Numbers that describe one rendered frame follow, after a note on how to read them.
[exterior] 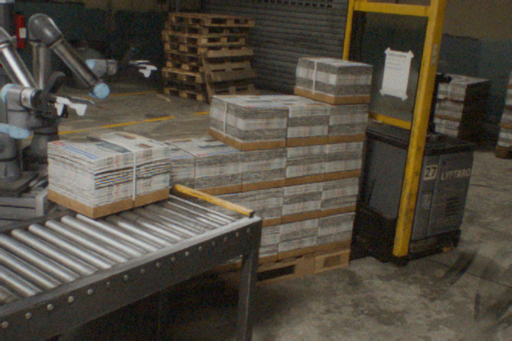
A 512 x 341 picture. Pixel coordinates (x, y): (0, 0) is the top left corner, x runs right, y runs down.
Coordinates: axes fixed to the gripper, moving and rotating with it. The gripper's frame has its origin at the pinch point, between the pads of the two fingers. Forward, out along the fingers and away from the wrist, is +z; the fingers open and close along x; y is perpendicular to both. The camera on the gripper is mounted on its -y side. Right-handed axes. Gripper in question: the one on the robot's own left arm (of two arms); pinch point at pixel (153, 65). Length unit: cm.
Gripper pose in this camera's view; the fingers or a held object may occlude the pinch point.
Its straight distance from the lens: 330.1
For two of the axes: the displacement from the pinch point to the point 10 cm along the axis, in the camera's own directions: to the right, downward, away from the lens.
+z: 9.1, -0.4, 4.0
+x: 3.8, 4.1, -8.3
